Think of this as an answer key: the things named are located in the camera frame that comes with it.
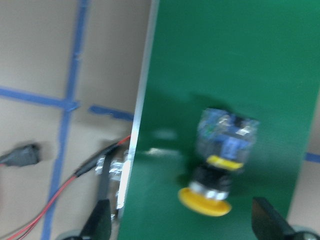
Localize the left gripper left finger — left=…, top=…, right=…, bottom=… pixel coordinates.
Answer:
left=57, top=199, right=112, bottom=240

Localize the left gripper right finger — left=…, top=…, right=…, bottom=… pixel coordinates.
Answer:
left=251, top=197, right=320, bottom=240

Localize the green conveyor belt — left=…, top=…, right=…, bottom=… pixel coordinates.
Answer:
left=118, top=0, right=320, bottom=240

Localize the red black wire with board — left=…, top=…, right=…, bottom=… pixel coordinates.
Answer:
left=0, top=134, right=132, bottom=240

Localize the yellow push button switch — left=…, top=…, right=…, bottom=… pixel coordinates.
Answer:
left=178, top=107, right=260, bottom=217

